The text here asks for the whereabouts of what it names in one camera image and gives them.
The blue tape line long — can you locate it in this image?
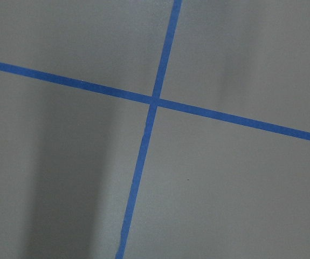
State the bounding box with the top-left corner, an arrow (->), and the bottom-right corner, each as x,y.
0,62 -> 310,141

